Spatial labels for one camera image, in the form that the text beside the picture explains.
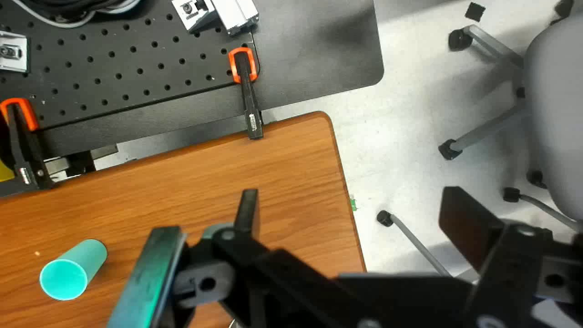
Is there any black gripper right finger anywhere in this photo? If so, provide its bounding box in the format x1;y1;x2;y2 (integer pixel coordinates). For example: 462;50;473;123
436;187;548;278

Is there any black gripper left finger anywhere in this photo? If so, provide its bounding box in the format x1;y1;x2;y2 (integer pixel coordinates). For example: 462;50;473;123
105;225;236;328

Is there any teal plastic cup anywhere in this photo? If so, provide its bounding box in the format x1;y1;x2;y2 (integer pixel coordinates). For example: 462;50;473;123
38;238;109;303

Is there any grey padded office chair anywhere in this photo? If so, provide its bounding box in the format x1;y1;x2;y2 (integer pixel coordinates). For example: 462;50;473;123
375;0;583;279

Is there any yellow emergency stop box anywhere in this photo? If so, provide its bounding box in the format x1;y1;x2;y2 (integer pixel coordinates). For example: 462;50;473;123
0;159;17;187

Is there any small black square pad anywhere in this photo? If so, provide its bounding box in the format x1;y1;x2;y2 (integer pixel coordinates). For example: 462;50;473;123
464;0;488;24

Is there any black perforated breadboard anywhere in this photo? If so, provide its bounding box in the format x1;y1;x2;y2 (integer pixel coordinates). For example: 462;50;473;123
0;0;258;134

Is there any black floor mat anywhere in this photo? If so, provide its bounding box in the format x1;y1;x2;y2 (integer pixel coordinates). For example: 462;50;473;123
247;0;385;125

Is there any black clamp orange handle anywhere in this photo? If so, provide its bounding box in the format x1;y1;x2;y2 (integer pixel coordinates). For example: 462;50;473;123
225;46;265;143
0;97;54;190

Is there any aluminium extrusion rail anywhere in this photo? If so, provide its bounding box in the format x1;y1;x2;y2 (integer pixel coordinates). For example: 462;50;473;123
0;32;28;75
171;0;260;37

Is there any coiled cable bundle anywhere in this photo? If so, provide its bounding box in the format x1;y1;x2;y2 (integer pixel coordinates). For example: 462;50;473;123
10;0;141;30

